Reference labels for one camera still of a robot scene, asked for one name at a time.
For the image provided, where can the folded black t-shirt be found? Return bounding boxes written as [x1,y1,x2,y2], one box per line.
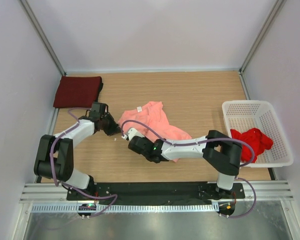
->
[95,78,104,102]

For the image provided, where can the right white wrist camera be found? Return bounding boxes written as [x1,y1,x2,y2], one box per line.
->
[122,127,144,141]

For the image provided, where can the white plastic basket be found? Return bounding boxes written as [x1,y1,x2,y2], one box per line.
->
[222,100,293,168]

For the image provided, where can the folded dark red t-shirt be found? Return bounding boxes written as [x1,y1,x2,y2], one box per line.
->
[53,76,101,109]

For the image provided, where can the pink t-shirt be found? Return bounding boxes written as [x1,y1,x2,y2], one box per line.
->
[117,100,192,163]

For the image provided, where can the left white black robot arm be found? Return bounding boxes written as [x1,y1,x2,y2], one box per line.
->
[34,101,121,200]

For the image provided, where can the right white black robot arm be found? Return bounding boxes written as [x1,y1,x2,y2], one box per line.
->
[123,128,242,198]

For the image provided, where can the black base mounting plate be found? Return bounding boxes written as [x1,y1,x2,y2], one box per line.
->
[66,181,245,206]

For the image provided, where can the white slotted cable duct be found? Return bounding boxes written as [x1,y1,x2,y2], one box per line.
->
[31,203,219,214]

